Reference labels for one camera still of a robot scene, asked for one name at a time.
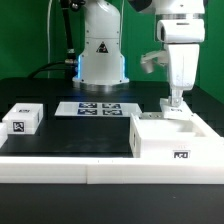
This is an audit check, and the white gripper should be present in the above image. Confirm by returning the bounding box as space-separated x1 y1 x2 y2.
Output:
157 19 205 107

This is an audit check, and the white cabinet body box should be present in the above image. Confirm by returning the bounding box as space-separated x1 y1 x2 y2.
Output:
129 114 224 161

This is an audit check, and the white cabinet door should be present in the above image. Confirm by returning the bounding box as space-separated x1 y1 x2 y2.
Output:
139 112 164 120
160 98 193 120

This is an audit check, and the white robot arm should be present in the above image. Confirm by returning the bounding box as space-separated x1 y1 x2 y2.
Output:
74 0 205 107

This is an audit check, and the white cabinet top box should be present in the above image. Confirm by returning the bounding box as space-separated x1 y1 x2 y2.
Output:
2 103 43 134

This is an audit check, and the white marker sheet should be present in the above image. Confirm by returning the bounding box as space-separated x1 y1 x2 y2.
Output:
55 102 142 117

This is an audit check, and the white front fence bar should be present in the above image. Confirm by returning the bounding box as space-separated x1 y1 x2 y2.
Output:
0 156 224 184

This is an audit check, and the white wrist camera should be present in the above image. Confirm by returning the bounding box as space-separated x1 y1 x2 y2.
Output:
140 50 168 74

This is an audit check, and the black cable bundle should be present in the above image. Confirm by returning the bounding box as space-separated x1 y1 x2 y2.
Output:
27 0 86 80

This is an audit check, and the white thin cable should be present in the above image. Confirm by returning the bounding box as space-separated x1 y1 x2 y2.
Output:
46 0 54 79

